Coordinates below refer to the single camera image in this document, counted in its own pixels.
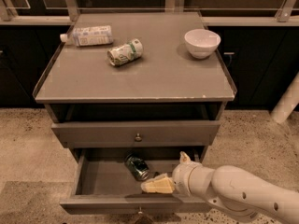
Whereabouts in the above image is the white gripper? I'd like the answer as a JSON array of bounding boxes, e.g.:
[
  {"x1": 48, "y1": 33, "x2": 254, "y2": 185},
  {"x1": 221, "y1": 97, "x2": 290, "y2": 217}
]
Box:
[{"x1": 141, "y1": 151, "x2": 202, "y2": 197}]

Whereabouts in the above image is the white plastic bottle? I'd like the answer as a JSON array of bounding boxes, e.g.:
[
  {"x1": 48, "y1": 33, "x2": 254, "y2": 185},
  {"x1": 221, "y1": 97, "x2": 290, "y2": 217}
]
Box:
[{"x1": 60, "y1": 25, "x2": 114, "y2": 47}]

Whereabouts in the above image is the white green can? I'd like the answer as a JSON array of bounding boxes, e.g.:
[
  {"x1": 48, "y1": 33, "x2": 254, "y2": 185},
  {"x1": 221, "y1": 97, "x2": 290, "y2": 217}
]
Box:
[{"x1": 107, "y1": 38, "x2": 143, "y2": 66}]

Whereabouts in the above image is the brass middle drawer handle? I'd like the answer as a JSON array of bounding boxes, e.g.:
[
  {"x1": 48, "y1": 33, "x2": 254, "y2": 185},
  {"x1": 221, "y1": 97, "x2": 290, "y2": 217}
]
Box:
[{"x1": 133, "y1": 208, "x2": 153, "y2": 224}]

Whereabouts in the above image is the closed grey top drawer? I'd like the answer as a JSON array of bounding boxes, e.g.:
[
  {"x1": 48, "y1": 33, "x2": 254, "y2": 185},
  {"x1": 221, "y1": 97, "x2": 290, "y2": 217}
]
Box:
[{"x1": 52, "y1": 120, "x2": 220, "y2": 148}]

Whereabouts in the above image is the green soda can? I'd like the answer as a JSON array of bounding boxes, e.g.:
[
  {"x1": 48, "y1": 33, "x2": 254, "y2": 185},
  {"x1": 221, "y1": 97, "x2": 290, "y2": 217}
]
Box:
[{"x1": 124, "y1": 154, "x2": 150, "y2": 181}]

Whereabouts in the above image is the grey drawer cabinet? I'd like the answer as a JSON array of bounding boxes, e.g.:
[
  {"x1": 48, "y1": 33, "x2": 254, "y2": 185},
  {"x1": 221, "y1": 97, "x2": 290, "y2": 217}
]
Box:
[{"x1": 32, "y1": 11, "x2": 237, "y2": 217}]

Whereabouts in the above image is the open grey middle drawer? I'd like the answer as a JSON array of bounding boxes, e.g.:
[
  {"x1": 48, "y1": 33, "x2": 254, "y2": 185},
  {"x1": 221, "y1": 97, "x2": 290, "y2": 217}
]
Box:
[{"x1": 60, "y1": 147, "x2": 210, "y2": 214}]

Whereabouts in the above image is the white ceramic bowl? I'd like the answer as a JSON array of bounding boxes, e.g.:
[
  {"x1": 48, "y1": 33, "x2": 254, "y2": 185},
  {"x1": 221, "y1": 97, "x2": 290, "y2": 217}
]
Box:
[{"x1": 184, "y1": 29, "x2": 221, "y2": 59}]

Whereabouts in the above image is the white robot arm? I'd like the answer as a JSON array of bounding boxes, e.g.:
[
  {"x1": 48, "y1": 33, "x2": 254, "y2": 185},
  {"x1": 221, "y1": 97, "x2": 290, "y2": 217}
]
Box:
[{"x1": 141, "y1": 152, "x2": 299, "y2": 224}]

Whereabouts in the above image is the round top drawer knob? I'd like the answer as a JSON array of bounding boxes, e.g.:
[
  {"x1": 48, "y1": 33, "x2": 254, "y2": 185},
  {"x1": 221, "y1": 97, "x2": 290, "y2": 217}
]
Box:
[{"x1": 135, "y1": 133, "x2": 142, "y2": 142}]

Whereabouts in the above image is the white cylindrical post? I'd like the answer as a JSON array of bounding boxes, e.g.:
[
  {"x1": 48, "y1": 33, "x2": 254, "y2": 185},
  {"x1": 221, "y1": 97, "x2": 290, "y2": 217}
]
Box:
[{"x1": 271, "y1": 72, "x2": 299, "y2": 123}]

